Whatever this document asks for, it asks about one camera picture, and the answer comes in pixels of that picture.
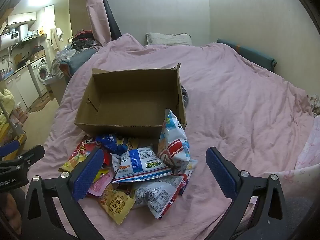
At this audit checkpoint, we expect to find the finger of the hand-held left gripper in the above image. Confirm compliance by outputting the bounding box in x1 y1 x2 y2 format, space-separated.
14 144 45 172
0 140 21 160

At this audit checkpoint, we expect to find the white blue red snack packet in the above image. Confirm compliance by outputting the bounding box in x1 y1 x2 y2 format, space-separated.
112 147 173 183

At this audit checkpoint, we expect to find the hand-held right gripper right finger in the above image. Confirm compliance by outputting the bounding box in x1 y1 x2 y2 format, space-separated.
205 146 292 240

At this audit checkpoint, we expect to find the grey striped cloth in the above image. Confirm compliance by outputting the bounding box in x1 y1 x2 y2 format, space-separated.
180 85 190 109

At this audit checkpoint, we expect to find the pink floral pillow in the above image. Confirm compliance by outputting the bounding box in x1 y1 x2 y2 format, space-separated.
265 122 320 198

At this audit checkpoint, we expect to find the teal cushion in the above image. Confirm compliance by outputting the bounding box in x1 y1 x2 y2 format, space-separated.
216 38 277 72

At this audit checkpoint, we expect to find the white hanging towel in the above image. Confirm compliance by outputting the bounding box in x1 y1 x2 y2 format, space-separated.
47 27 64 52

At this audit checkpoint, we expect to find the pink hanging cloth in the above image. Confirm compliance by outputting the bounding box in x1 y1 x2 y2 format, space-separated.
85 0 112 46

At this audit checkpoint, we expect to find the white water heater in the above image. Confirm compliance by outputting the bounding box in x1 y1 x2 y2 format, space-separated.
0 24 29 50

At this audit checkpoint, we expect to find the blue yellow snack packet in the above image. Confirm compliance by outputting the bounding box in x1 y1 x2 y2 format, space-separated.
95 132 140 153

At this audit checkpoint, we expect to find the grey pillow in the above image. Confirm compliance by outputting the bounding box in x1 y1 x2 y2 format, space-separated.
146 32 193 46

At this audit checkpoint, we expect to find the white kitchen cabinet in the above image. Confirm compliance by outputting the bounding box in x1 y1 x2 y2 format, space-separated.
4 67 40 110

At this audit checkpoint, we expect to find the pink snack packet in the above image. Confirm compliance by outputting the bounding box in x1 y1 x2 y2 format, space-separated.
86 171 115 197

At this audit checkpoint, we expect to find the brown cardboard box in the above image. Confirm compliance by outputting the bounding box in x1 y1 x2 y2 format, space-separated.
74 63 187 138

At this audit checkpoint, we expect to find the person's left forearm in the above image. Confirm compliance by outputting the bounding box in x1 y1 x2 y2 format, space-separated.
0 188 24 233

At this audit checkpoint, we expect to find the large white red snack bag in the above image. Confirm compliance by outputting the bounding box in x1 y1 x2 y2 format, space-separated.
134 174 188 220

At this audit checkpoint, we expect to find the brown floor rug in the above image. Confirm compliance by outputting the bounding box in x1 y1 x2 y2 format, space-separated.
28 94 53 113

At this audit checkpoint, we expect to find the pile of clothes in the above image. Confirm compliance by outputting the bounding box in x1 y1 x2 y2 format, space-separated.
51 29 103 77

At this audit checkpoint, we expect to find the yellow jacket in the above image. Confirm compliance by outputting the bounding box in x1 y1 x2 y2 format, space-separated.
0 89 16 130

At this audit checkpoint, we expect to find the white washing machine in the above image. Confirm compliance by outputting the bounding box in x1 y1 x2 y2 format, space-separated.
28 57 50 98

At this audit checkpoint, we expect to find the yellow orange printed snack packet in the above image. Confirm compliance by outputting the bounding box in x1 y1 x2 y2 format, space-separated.
96 188 135 226

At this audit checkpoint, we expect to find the metal rack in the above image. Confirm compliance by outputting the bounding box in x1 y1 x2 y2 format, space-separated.
0 100 27 153

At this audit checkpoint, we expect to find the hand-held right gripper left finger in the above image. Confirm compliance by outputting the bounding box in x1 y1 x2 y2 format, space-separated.
21 148 105 240

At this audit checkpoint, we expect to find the white red blue chip bag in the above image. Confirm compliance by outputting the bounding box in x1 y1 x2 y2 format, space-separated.
157 108 192 168

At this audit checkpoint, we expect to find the pink blanket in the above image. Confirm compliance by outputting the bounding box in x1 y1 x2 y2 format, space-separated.
44 34 320 240

